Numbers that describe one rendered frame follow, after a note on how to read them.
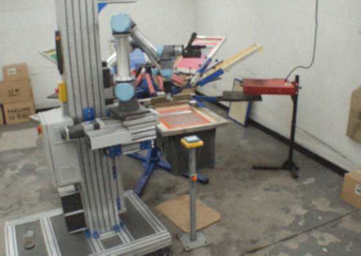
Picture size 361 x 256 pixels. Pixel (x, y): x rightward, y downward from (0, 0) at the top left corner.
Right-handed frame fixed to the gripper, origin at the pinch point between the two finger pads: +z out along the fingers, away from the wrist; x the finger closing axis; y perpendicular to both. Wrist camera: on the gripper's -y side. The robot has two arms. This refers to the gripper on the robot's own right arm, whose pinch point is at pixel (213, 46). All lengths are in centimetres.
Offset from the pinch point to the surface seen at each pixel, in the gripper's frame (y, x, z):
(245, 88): 41, -143, 58
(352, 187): 139, -75, 158
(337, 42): -11, -146, 173
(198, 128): 63, -55, -5
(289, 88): 41, -132, 105
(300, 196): 155, -102, 111
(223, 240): 163, -45, 14
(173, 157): 89, -62, -26
